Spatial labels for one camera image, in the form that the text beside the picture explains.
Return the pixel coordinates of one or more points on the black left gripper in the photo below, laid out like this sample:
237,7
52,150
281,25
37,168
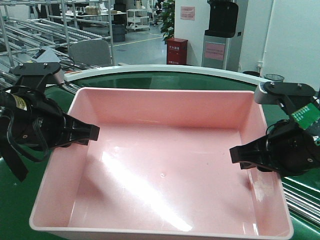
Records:
30,125

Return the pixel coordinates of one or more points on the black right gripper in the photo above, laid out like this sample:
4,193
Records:
289,149

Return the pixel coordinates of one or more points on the pink plastic bin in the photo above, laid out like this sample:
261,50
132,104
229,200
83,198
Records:
161,170

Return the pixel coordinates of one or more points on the white outer conveyor rim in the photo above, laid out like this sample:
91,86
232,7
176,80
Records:
232,75

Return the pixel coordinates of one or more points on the green circuit board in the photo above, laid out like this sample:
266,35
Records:
306,116

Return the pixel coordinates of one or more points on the steel conveyor rollers right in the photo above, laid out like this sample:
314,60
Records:
302,203

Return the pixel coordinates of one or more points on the white box on rack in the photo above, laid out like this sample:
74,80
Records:
45,55

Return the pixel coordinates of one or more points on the grey chair back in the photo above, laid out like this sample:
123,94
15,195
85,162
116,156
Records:
94,52

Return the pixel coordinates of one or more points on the black and silver kiosk machine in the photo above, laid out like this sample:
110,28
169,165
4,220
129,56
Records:
222,40

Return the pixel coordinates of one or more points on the metal roller rack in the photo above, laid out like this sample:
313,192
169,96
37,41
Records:
61,33

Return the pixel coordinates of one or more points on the white utility cart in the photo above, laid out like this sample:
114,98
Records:
137,19

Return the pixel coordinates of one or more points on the red fire extinguisher cabinet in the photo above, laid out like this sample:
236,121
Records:
176,51

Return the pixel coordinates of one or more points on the green potted plant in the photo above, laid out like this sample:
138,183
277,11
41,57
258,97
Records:
168,20

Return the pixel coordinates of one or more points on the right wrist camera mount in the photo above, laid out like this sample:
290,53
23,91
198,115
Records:
289,96

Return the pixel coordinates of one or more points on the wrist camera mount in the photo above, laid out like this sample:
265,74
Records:
37,75
289,96

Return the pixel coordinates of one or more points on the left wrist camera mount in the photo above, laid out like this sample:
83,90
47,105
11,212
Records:
37,75

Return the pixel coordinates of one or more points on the wire mesh waste basket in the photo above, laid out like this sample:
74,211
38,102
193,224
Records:
274,78

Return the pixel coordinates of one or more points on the pink wall notice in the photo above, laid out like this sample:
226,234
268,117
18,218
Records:
187,13

